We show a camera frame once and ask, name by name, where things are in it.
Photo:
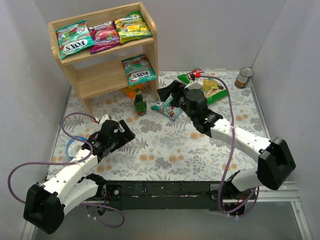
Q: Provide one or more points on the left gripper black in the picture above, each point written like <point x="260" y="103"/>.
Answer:
<point x="124" y="132"/>

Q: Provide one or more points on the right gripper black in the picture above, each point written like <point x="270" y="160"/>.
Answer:
<point x="178" y="93"/>

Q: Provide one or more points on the teal Fox's mint bag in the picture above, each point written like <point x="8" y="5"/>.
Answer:
<point x="138" y="70"/>
<point x="73" y="38"/>
<point x="165" y="108"/>

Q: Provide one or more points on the yellow green Fox's bag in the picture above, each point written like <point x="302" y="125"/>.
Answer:
<point x="132" y="27"/>

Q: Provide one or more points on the purple Fox's berries bag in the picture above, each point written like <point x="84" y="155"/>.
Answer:
<point x="104" y="36"/>

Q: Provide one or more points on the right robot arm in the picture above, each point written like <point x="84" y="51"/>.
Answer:
<point x="273" y="157"/>

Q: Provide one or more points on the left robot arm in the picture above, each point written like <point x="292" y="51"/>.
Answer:
<point x="48" y="203"/>

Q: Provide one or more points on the wooden two-tier shelf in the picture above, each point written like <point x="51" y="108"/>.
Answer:
<point x="108" y="76"/>

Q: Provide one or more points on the green glass bottle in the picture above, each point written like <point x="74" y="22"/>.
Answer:
<point x="140" y="105"/>

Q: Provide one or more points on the green Chuba chips bag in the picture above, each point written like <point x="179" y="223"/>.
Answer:
<point x="212" y="89"/>

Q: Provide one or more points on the orange snack packet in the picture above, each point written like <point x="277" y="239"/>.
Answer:
<point x="130" y="91"/>

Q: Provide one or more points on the blue white tape roll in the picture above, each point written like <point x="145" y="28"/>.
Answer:
<point x="72" y="148"/>

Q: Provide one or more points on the tin can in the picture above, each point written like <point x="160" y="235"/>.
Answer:
<point x="244" y="75"/>

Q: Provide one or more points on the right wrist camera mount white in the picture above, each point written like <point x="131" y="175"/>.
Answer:
<point x="195" y="81"/>

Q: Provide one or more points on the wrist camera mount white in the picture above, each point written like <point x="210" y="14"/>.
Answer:
<point x="195" y="81"/>
<point x="101" y="120"/>

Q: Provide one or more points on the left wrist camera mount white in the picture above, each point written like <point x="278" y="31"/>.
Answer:
<point x="101" y="120"/>

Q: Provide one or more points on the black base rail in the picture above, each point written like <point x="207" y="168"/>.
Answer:
<point x="158" y="195"/>

